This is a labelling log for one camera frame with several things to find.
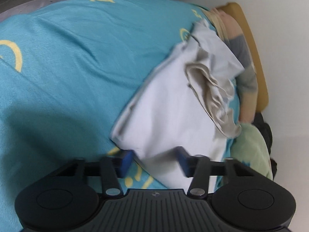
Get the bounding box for mustard yellow headboard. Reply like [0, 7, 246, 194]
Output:
[217, 2, 269, 112]

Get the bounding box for white t-shirt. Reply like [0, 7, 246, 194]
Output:
[110, 19, 243, 190]

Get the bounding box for green dinosaur fleece blanket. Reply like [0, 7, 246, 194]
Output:
[230, 123, 273, 180]

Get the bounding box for colour block pillow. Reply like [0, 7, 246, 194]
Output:
[202, 9, 258, 123]

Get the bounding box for beige shorts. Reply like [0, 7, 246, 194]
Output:
[185, 50, 241, 139]

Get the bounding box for black garment by wall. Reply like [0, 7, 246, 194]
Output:
[252, 112, 278, 178]

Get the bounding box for teal smiley bed sheet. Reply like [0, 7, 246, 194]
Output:
[1, 0, 205, 231]

